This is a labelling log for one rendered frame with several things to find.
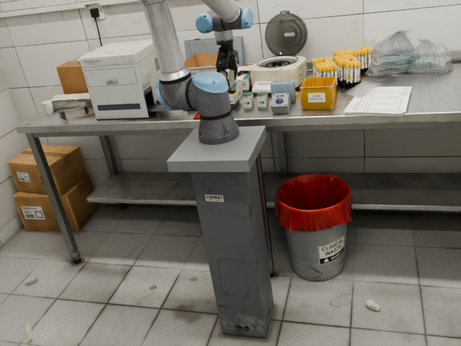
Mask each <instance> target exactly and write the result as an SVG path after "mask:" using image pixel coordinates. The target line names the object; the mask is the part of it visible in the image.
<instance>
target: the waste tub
mask: <svg viewBox="0 0 461 346"><path fill-rule="evenodd" d="M336 78H337V76H336V77H319V78H305V79H304V81H303V83H302V84H301V86H300V97H301V107H302V111H315V110H333V109H334V106H335V103H336V100H337V82H336Z"/></svg>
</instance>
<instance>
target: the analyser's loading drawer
mask: <svg viewBox="0 0 461 346"><path fill-rule="evenodd" d="M147 108H148V111H149V112H154V111H182V112H185V111H186V110H181V109H180V110H174V109H169V108H165V107H164V106H163V105H162V104H151V105H148V106H147Z"/></svg>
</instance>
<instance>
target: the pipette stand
mask: <svg viewBox="0 0 461 346"><path fill-rule="evenodd" d="M270 88H271V96H272V94H274V93H289V98H290V101H291V106H295V103H296V92H295V82H294V80H283V81H282V80H278V81H271V83H270Z"/></svg>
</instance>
